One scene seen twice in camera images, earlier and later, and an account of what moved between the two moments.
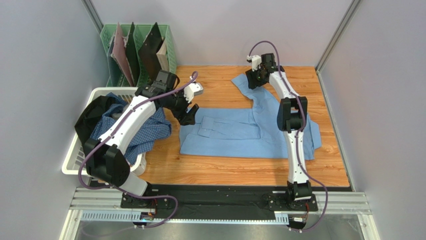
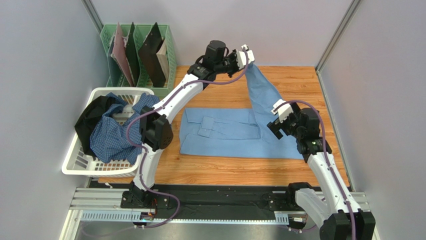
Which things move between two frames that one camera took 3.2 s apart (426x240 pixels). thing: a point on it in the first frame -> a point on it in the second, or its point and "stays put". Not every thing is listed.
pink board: [119, 53] stays put
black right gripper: [254, 79] -> [277, 126]
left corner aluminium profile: [93, 14] stays put
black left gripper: [189, 118] -> [233, 55]
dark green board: [133, 56] stays put
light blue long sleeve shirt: [243, 132] stays put
